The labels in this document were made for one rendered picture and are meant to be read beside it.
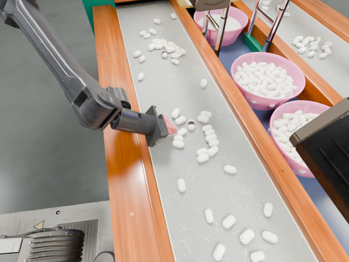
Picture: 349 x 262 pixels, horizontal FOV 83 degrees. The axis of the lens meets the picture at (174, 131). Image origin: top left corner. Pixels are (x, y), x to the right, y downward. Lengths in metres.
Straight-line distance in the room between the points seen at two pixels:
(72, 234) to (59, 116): 1.40
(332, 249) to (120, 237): 0.46
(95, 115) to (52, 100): 1.58
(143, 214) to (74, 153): 1.15
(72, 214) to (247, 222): 0.62
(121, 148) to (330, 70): 0.86
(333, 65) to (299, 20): 0.37
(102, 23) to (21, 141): 1.12
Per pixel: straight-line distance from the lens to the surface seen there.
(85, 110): 0.45
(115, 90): 0.55
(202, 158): 0.56
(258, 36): 1.12
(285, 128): 0.72
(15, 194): 1.65
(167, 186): 0.54
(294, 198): 0.59
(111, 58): 0.89
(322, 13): 1.39
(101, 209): 0.85
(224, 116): 0.68
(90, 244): 0.83
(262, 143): 0.63
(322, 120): 0.27
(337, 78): 1.01
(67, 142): 1.67
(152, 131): 0.53
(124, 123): 0.48
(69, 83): 0.49
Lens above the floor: 1.26
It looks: 55 degrees down
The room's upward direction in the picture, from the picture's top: straight up
